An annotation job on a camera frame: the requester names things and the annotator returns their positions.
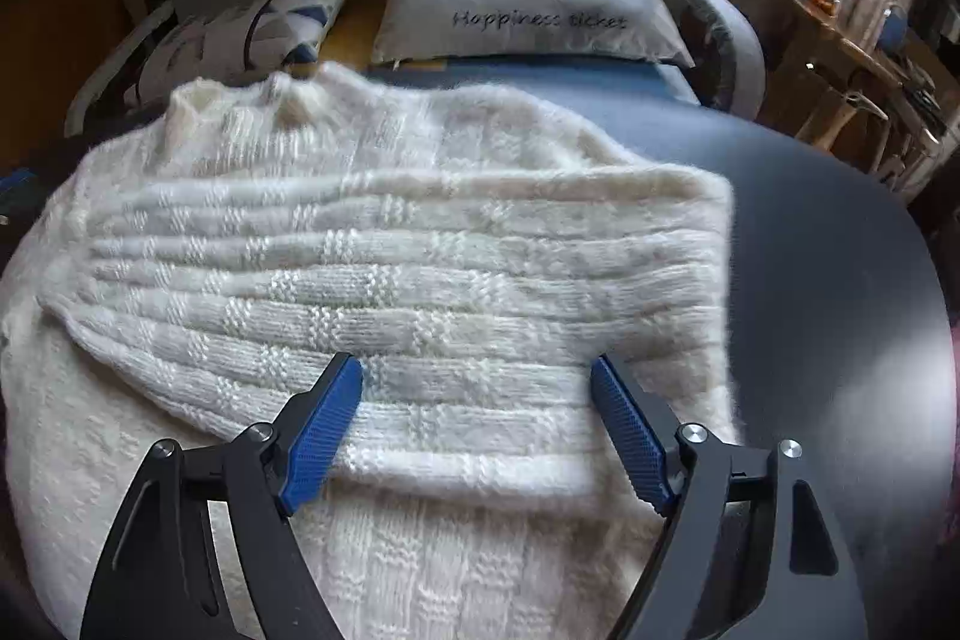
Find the white knit sweater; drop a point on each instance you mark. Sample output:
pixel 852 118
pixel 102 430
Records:
pixel 375 265

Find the blue cup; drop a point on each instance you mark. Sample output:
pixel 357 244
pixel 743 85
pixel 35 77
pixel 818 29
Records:
pixel 892 31

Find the geometric print pillow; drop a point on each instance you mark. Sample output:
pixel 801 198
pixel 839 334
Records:
pixel 247 33

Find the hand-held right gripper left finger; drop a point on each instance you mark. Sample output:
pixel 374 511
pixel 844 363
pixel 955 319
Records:
pixel 319 441

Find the cluttered wooden desk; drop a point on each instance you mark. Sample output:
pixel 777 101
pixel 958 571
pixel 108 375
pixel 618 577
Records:
pixel 840 48

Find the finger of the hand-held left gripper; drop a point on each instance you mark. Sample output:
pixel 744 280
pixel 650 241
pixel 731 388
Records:
pixel 15 180

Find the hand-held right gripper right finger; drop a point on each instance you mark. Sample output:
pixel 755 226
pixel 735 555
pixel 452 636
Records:
pixel 630 437

